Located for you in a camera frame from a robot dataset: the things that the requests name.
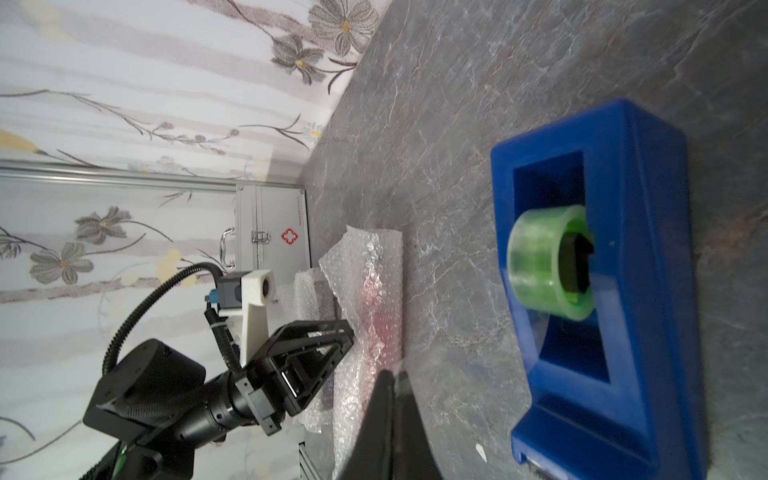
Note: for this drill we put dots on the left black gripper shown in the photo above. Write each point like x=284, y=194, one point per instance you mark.
x=291, y=367

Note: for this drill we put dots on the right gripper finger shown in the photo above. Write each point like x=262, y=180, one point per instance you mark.
x=412, y=458

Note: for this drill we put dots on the bubble wrap sheet stack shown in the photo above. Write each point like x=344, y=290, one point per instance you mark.
x=365, y=273

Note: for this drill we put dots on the blue tape dispenser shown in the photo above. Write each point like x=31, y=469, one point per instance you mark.
x=618, y=395

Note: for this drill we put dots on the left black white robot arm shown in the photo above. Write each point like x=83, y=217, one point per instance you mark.
x=160, y=407

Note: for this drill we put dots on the grey metal case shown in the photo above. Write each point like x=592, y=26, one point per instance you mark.
x=270, y=232

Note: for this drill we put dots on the green tape roll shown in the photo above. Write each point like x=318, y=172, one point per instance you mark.
x=548, y=262

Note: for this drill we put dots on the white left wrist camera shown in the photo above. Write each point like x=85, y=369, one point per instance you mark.
x=246, y=296

